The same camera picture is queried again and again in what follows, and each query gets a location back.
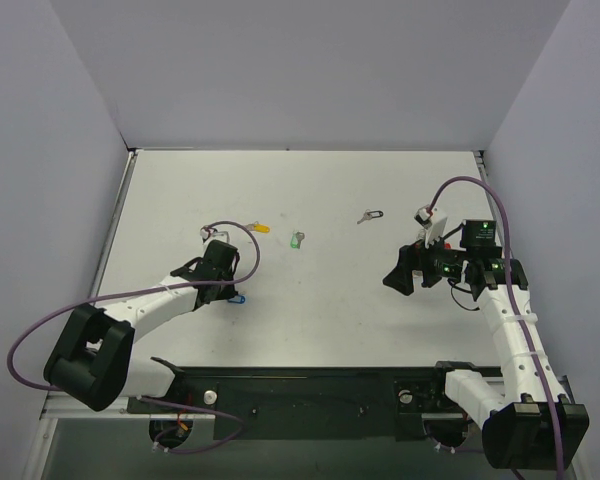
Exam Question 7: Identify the key with blue tag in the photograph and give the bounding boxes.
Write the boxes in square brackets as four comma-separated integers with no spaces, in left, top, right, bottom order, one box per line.
[228,295,246,304]

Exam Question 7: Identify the red keyring with keys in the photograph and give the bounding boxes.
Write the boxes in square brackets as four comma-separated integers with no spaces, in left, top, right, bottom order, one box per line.
[415,229,452,249]

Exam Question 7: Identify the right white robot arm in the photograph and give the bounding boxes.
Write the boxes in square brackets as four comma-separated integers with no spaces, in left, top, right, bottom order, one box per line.
[383,215,589,472]

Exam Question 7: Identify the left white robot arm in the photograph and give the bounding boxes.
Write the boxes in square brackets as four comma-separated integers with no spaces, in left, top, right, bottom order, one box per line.
[43,239,239,412]

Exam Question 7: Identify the key with yellow tag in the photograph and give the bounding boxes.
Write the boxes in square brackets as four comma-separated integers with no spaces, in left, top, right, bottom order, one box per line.
[246,222,271,234]

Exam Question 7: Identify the key with black tag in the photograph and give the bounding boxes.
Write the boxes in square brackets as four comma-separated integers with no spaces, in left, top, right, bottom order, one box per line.
[357,210,384,225]

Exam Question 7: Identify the key with green tag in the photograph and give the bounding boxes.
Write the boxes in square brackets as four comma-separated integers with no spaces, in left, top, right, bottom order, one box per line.
[290,231,305,249]

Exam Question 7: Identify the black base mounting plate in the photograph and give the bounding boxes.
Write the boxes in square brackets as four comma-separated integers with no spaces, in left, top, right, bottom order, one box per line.
[149,357,501,444]

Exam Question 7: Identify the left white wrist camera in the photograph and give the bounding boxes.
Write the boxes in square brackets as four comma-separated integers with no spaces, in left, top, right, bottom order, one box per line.
[200,226,230,244]

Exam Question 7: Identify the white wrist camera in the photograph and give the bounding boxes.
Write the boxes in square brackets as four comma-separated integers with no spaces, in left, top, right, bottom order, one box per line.
[414,206,448,248]
[200,226,230,244]

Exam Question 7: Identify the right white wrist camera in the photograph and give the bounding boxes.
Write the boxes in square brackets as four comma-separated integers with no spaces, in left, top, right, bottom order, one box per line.
[414,206,448,248]

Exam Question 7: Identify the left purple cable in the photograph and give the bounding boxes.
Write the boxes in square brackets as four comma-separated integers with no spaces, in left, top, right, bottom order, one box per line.
[7,221,261,391]

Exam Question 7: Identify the purple cable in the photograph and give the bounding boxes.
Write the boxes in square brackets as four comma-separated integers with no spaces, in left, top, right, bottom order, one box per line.
[427,175,564,474]
[7,221,261,391]

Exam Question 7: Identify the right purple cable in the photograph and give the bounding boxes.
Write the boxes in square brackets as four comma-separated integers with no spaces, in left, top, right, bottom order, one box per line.
[427,175,564,474]

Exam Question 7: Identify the aluminium frame rail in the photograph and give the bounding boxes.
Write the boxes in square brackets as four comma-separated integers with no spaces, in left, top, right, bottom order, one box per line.
[41,362,589,471]

